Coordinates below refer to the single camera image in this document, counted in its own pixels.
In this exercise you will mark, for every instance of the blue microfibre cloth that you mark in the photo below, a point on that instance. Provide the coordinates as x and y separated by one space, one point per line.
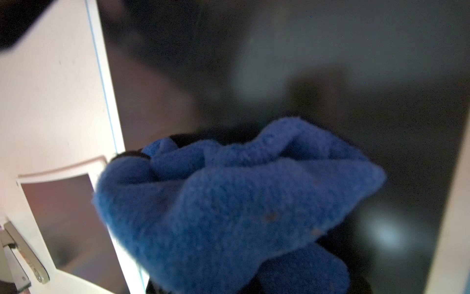
208 218

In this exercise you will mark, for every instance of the blue-edged white drawing tablet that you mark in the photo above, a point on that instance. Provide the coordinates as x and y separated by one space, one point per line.
391 77

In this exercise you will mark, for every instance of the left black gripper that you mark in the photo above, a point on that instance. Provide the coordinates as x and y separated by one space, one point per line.
17 16

